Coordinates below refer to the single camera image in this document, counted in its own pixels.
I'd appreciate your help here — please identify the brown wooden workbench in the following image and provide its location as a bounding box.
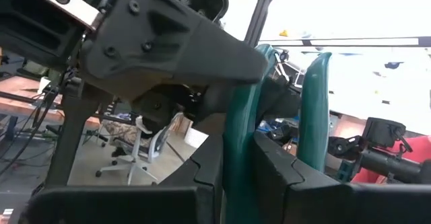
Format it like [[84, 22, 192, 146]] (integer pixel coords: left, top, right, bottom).
[[0, 75, 102, 127]]

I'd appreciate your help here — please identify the person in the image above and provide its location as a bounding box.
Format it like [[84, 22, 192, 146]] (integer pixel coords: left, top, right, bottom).
[[100, 114, 159, 157]]

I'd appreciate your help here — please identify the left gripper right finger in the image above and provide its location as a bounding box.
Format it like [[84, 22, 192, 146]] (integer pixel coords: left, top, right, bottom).
[[252, 129, 431, 224]]

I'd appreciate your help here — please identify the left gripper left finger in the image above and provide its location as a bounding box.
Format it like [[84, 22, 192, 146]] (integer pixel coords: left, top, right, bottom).
[[18, 133, 225, 224]]

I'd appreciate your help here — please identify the white office chair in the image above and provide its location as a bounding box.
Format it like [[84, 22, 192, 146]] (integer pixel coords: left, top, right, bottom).
[[95, 114, 172, 186]]

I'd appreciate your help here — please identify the black metal stand leg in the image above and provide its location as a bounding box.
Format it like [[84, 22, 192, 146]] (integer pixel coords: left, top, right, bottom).
[[45, 79, 114, 188]]

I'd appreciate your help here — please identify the rig light bar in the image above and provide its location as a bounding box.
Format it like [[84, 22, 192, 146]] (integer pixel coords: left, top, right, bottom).
[[259, 35, 431, 48]]

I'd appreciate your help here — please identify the red bulky object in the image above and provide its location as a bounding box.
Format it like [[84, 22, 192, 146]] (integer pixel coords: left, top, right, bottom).
[[350, 135, 431, 184]]

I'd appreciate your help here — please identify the black rig frame post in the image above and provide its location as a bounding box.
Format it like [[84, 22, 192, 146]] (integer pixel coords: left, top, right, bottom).
[[244, 0, 287, 48]]

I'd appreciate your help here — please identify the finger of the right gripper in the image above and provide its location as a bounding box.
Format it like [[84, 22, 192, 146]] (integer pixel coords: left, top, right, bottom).
[[131, 84, 236, 134], [79, 0, 269, 102]]

